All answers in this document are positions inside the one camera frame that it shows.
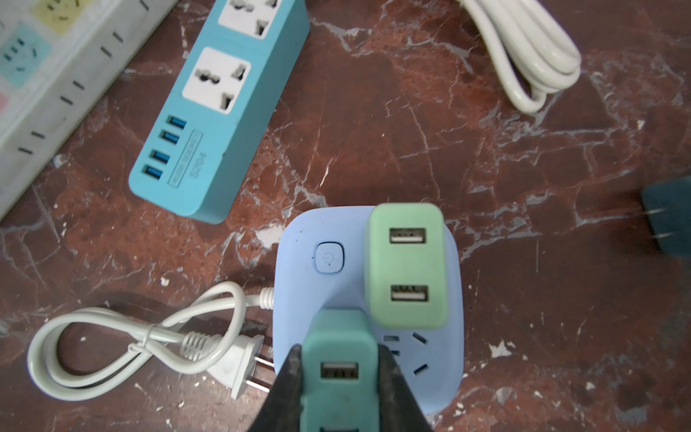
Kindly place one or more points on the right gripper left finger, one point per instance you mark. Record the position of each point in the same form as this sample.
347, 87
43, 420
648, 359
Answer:
282, 409

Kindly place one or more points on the light green usb adapter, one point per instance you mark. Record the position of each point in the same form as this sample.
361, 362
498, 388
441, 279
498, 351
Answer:
406, 285

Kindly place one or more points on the teal power strip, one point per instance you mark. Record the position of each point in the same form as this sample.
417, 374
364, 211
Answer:
203, 142

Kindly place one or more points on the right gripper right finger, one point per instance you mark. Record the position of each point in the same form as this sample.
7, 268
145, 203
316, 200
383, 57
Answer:
398, 408

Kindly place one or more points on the light blue square power socket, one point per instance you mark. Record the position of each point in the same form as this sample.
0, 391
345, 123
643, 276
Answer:
321, 263

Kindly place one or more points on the teal green usb adapter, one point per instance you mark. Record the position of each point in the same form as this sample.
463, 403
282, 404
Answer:
340, 371

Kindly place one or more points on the white long power strip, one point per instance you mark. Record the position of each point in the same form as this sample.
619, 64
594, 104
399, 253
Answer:
57, 60

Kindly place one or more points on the teal adapter back right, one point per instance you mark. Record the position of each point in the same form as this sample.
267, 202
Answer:
667, 206

